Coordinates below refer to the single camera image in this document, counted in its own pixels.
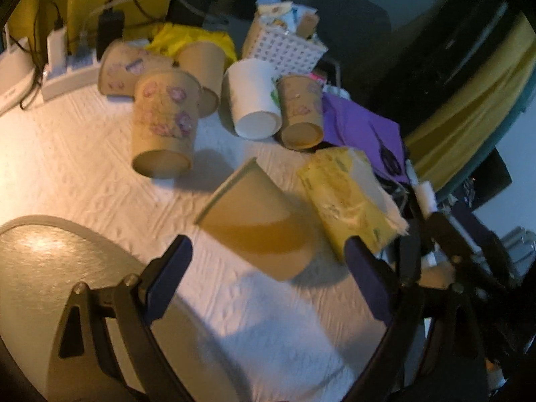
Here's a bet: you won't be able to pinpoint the flowered paper cup back left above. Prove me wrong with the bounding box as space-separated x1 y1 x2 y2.
97 40 174 97

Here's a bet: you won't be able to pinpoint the black charger plug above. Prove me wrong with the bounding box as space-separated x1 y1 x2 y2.
96 8 125 61

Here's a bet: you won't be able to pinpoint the white desk lamp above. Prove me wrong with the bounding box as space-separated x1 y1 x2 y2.
0 24 36 114

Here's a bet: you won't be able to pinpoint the white power strip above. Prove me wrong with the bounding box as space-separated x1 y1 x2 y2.
41 49 101 102

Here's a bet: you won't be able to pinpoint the flowered paper cup right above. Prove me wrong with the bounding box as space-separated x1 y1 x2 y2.
277 74 324 151

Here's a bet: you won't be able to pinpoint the yellow curtain right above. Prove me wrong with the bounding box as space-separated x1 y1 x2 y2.
405 14 535 191

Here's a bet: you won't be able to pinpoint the white charger plug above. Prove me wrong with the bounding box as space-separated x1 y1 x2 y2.
46 26 67 75

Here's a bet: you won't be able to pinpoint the round grey placemat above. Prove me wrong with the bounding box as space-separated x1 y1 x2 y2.
0 214 198 402

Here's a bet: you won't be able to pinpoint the yellow tissue pack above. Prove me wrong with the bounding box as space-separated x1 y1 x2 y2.
298 147 409 261

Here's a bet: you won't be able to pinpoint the white paper cup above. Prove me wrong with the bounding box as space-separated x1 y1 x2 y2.
224 58 282 140

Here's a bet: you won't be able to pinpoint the black scissors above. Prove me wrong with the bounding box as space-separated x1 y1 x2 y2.
369 124 402 176

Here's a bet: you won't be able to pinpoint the flowered paper cup front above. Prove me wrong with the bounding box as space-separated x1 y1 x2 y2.
132 67 203 179

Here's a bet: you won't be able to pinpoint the yellow cloth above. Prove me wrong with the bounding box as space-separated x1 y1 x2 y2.
144 23 238 68

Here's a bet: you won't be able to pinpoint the plain brown cup behind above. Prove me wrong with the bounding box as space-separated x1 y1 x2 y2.
175 41 225 118

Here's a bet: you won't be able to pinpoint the flowered paper cup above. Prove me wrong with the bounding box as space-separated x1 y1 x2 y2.
97 40 174 97
132 67 203 179
277 74 324 151

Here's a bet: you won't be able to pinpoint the purple cloth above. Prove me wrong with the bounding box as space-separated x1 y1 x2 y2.
322 93 410 184

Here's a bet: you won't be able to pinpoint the white plastic basket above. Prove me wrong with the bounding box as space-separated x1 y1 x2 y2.
241 16 328 75

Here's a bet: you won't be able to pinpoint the white tube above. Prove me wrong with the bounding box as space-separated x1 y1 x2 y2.
414 181 438 220

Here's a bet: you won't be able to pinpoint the plain brown paper cup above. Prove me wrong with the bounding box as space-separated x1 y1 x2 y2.
194 157 317 281

